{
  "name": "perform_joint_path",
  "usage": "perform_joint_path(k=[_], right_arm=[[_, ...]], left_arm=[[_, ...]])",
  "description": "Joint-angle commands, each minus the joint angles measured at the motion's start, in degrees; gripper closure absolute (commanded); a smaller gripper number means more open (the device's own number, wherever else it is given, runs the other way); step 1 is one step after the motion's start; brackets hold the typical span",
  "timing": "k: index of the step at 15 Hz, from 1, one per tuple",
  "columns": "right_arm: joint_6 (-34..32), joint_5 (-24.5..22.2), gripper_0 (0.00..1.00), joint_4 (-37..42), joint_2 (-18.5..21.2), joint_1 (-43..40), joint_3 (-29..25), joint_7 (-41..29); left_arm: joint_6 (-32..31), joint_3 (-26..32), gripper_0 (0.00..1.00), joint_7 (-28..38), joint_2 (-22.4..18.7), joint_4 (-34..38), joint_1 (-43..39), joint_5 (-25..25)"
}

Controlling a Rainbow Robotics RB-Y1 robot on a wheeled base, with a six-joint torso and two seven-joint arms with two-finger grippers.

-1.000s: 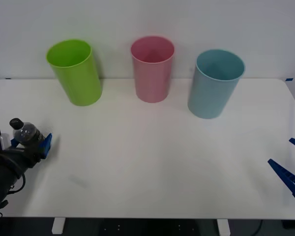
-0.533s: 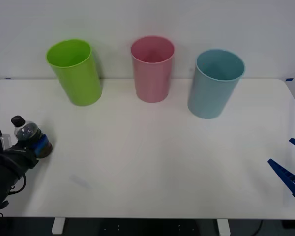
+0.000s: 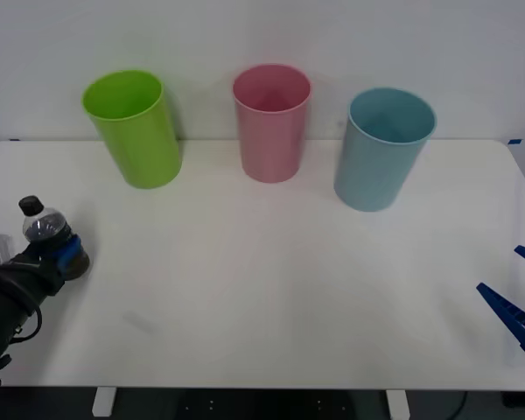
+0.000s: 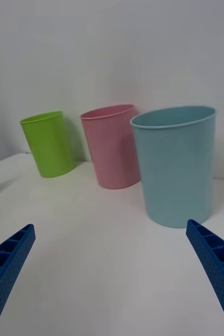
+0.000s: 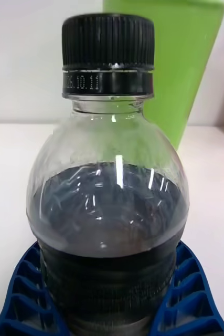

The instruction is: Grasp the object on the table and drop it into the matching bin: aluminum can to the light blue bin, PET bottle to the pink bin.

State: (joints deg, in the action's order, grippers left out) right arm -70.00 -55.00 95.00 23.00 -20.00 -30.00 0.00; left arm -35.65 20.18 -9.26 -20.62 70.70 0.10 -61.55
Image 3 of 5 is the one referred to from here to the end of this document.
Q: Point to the pale blue plastic bin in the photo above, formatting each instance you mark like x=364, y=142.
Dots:
x=372, y=175

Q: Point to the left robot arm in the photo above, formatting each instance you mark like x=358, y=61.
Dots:
x=0, y=306

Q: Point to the clear bottle with black cap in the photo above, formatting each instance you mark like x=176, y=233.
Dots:
x=48, y=227

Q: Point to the white table leg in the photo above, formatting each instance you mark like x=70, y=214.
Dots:
x=397, y=404
x=103, y=401

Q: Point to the pink plastic bin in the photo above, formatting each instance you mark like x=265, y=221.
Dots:
x=269, y=144

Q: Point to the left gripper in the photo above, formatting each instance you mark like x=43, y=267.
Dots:
x=37, y=269

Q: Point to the yellow-green plastic bin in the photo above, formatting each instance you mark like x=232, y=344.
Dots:
x=140, y=144

